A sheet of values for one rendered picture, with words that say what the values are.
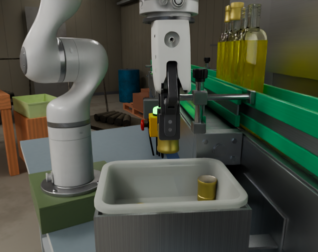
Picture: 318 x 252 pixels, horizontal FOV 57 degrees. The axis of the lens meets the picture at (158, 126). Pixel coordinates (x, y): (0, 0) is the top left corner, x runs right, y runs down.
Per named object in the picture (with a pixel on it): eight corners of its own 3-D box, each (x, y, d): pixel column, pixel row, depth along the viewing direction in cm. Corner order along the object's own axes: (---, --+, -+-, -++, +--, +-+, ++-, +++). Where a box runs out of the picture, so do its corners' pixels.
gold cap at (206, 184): (198, 174, 56) (197, 194, 57) (196, 182, 52) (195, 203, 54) (217, 176, 55) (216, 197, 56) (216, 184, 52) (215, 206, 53)
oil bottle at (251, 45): (261, 121, 69) (270, 26, 64) (238, 121, 69) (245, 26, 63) (252, 115, 75) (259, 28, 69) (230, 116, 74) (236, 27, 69)
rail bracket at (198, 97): (253, 132, 58) (258, 68, 55) (169, 134, 56) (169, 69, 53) (247, 128, 61) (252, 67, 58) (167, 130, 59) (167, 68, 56)
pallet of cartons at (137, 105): (183, 115, 548) (184, 94, 537) (146, 120, 510) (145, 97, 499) (155, 105, 644) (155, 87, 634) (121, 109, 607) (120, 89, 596)
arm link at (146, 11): (205, -10, 37) (204, 15, 38) (192, 1, 45) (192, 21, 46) (139, -11, 36) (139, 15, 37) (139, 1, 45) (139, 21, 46)
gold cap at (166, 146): (158, 154, 45) (157, 126, 44) (156, 146, 48) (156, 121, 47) (180, 153, 45) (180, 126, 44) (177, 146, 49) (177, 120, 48)
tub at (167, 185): (249, 255, 43) (254, 201, 40) (94, 264, 41) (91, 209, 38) (216, 196, 59) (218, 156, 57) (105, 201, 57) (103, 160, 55)
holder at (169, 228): (278, 296, 45) (289, 207, 41) (99, 310, 43) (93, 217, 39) (239, 230, 62) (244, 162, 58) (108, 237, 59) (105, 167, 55)
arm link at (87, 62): (42, 122, 86) (33, 38, 80) (100, 115, 96) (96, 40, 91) (54, 130, 76) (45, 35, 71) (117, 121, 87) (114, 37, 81)
